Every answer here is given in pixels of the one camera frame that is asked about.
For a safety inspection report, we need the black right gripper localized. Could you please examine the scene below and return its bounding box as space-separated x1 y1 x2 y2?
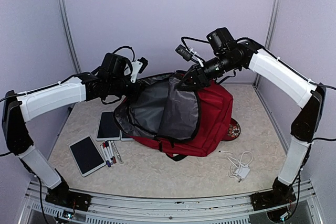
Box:
176 52 239 89

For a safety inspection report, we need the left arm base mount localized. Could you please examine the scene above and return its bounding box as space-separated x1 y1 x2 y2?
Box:
45 180 91 212

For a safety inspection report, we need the white tablet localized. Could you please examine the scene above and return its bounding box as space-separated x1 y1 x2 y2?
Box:
69 136 106 177
96 112 121 141
120 131 134 142

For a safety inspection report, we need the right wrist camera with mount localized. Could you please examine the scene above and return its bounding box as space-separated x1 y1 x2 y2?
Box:
175 45 204 67

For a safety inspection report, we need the right aluminium corner post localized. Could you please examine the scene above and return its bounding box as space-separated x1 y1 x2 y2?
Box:
265 0 281 49

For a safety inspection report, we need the grey silver marker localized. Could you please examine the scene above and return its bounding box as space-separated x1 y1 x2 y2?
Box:
111 141 124 164

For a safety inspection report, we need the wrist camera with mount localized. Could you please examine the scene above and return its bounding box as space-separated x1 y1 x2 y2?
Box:
175 45 204 67
130 57 148 83

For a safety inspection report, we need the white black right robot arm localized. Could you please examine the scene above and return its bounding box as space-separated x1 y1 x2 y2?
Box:
175 27 326 205

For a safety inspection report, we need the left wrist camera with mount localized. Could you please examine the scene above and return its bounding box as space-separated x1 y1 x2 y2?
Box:
130 57 148 83

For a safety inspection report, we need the red floral plate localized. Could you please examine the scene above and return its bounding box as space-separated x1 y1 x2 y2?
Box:
226 118 241 141

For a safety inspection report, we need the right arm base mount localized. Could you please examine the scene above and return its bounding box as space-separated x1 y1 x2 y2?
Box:
250 178 297 211

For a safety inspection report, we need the white marker blue cap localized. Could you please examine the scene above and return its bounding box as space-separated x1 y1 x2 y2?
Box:
105 141 117 164

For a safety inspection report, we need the red student backpack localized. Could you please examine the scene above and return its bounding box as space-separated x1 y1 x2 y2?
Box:
113 71 234 162

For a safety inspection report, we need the black camera cable loop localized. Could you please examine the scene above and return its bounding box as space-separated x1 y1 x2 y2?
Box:
181 36 211 49

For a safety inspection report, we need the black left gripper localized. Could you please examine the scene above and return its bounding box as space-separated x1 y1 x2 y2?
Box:
108 76 145 101

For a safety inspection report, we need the white charger with cable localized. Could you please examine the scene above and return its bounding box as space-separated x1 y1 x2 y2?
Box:
218 150 254 183

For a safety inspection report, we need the aluminium front rail frame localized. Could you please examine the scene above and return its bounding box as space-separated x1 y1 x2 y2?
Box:
18 182 323 224

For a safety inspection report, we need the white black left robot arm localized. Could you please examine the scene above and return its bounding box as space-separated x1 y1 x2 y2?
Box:
1 53 148 206

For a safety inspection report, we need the left aluminium corner post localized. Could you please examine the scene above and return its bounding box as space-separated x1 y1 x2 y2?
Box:
57 0 81 73

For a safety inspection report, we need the aluminium corner post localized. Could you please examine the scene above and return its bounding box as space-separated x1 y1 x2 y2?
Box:
265 0 281 49
57 0 81 73

